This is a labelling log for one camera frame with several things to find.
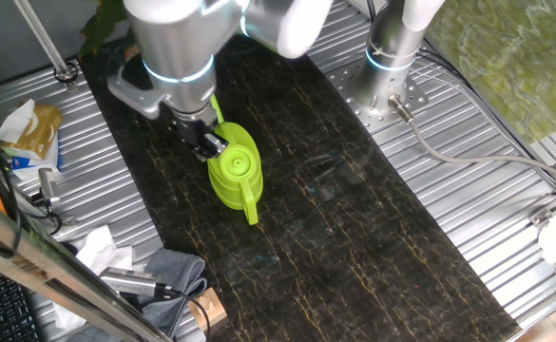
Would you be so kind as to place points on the crumpled white tissue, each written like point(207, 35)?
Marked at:
point(68, 316)

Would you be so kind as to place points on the white tissue sheet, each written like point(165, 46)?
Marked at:
point(15, 122)

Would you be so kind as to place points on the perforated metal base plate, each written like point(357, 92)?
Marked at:
point(341, 81)

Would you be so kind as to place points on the silver vented camera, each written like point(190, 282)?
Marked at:
point(125, 280)

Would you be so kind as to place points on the small silver camera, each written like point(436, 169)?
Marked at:
point(48, 186)

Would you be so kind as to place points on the grey towel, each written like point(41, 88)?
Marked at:
point(178, 271)

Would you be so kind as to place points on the metal frame bar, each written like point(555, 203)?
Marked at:
point(44, 266)

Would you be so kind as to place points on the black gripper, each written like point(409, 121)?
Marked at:
point(189, 132)

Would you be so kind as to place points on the yellow tissue packet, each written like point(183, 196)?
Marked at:
point(40, 130)

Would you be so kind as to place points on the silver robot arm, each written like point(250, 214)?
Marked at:
point(178, 43)

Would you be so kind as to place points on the silver tripod pole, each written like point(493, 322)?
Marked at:
point(44, 40)

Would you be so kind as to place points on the blue white package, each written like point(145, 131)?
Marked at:
point(35, 166)

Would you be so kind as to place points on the lime green watering can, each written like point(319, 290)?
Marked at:
point(235, 185)

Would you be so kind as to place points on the wooden block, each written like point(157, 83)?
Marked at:
point(211, 309)

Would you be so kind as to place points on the white tissue paper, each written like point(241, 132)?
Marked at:
point(101, 252)

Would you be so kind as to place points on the black computer mouse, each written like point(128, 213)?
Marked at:
point(68, 247)

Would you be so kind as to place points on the black marble pattern mat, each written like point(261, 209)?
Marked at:
point(330, 214)

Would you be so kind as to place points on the anthurium plant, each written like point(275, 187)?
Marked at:
point(99, 26)

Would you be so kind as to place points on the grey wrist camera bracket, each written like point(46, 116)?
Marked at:
point(135, 97)

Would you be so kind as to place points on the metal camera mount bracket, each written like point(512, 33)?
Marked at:
point(70, 220)

